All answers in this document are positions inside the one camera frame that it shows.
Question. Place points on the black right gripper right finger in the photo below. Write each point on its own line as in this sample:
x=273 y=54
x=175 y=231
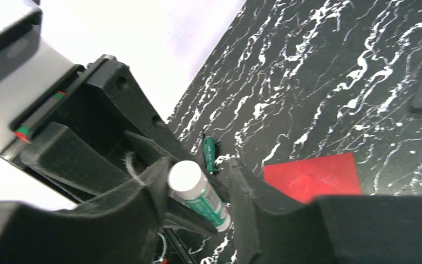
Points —
x=270 y=227

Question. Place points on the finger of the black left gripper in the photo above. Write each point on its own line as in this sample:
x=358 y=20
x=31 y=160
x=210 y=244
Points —
x=87 y=164
x=118 y=117

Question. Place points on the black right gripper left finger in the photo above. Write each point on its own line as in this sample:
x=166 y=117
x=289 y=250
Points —
x=32 y=235

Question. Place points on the red paper envelope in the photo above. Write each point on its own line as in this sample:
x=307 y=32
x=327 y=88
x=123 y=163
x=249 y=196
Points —
x=306 y=179

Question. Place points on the white green glue stick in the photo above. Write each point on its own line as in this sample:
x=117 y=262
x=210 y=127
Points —
x=188 y=181

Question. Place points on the orange green screwdriver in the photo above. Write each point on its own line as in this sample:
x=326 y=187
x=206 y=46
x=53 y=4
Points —
x=209 y=153

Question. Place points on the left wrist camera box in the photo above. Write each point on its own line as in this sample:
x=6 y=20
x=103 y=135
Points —
x=28 y=64

